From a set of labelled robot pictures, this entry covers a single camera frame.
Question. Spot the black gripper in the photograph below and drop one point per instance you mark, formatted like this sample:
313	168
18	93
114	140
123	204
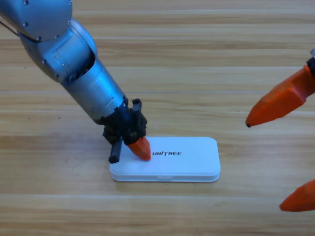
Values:
312	62
128	123

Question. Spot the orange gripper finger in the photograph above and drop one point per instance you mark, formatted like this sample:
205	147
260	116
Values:
302	200

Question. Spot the white Unitree pencil case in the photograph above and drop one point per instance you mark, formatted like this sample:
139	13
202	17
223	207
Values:
192	159

